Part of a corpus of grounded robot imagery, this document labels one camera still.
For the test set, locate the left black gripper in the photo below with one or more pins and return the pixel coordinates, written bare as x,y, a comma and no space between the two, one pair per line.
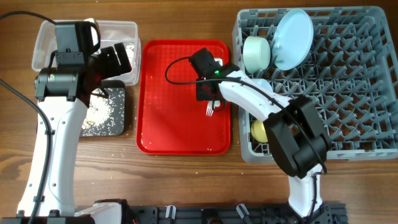
112,68

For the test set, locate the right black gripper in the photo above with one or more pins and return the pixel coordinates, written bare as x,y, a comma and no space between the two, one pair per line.
200,93

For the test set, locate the white plastic fork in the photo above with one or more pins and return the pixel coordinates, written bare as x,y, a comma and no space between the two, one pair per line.
210,108

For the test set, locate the rice and food scraps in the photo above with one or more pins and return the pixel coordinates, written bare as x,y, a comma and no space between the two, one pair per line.
99,113

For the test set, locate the green bowl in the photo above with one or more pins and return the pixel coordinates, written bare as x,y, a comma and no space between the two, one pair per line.
256,54

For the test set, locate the yellow cup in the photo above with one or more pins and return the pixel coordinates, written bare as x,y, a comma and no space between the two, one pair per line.
258,131

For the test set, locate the light blue plate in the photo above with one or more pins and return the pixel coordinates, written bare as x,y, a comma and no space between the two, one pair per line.
293,39

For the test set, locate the light blue small bowl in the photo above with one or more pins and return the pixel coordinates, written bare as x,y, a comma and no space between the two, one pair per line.
264,83

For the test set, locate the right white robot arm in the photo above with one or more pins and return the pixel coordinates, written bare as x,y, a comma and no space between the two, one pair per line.
296,135

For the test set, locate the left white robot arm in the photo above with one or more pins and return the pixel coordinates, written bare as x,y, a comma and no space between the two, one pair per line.
63,93

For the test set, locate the clear plastic waste bin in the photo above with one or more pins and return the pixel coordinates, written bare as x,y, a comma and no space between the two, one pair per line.
112,32

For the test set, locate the black food waste tray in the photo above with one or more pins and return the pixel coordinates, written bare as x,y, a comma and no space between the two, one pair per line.
109,118

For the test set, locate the grey dishwasher rack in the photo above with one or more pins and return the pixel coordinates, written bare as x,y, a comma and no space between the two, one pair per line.
350,73

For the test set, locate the crumpled white tissue right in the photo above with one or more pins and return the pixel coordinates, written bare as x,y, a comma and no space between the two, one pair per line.
130,52

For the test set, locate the red serving tray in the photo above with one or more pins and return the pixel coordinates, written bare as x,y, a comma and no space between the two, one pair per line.
170,120

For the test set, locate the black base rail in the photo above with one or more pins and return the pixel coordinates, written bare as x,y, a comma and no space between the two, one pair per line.
330,213

